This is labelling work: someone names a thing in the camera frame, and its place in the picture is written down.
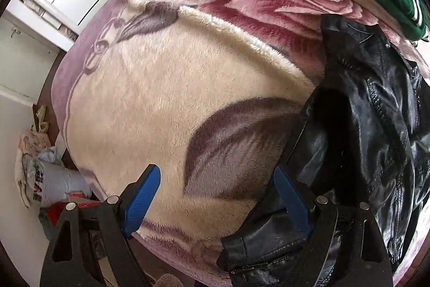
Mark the black leather jacket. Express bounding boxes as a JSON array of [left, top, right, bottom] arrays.
[[217, 14, 430, 287]]

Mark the white door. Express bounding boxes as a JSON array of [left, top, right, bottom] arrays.
[[0, 5, 66, 106]]

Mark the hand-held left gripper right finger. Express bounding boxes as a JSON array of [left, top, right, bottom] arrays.
[[273, 166, 393, 287]]

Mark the cream cloth bag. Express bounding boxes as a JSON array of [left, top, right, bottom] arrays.
[[18, 129, 51, 156]]

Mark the floral plush blanket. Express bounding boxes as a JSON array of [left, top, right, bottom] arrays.
[[50, 0, 430, 287]]

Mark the yellow green plastic bag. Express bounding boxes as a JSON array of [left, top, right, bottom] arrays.
[[35, 105, 49, 133]]

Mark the red cardboard box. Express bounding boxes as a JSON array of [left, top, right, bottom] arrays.
[[45, 191, 101, 224]]

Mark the white printed plastic bag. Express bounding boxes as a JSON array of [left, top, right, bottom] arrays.
[[15, 153, 93, 208]]

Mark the beige fuzzy item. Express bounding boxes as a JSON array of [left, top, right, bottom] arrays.
[[148, 274, 189, 287]]

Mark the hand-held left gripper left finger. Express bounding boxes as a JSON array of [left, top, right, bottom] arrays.
[[40, 164, 161, 287]]

